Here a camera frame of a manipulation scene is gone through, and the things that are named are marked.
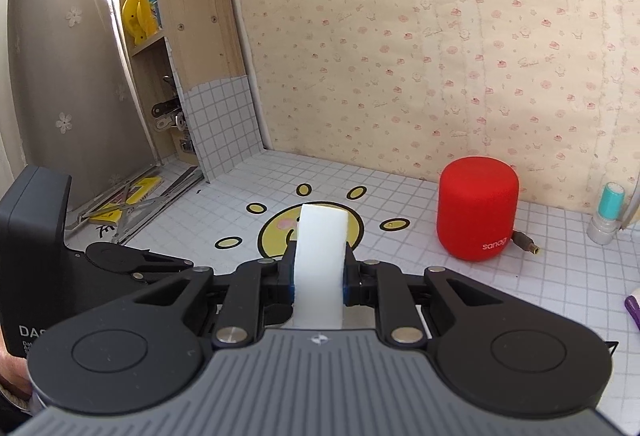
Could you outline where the person's left forearm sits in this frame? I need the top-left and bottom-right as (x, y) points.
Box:
(0, 385), (38, 422)

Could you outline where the red cylindrical speaker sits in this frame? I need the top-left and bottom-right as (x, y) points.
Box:
(436, 157), (521, 262)

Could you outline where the white cloth purple trim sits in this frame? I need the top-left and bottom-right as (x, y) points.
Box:
(624, 283), (640, 333)

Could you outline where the white sponge block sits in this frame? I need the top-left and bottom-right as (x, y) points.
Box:
(291, 202), (349, 331)

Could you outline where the person's left hand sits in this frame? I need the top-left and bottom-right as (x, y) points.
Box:
(0, 348), (32, 397)

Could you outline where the white corner pipe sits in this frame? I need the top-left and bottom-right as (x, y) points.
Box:
(220, 0), (273, 149)

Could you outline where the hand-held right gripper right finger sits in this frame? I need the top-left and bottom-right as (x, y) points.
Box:
(342, 251), (506, 348)

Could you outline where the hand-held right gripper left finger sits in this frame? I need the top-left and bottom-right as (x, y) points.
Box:
(125, 241), (301, 349)

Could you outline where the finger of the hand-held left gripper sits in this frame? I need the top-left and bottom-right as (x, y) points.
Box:
(131, 251), (196, 285)

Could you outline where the metal folding stand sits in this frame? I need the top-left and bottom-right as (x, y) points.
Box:
(65, 166), (206, 244)

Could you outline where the grey flower curtain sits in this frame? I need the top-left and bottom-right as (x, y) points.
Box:
(0, 0), (161, 217)

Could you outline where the tall wooden shelf unit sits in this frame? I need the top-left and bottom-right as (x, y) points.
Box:
(112, 0), (261, 182)

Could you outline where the brown cable plug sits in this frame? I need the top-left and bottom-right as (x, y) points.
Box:
(511, 231), (541, 256)

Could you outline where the yellow plastic disc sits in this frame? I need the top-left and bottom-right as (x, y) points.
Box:
(122, 0), (158, 42)

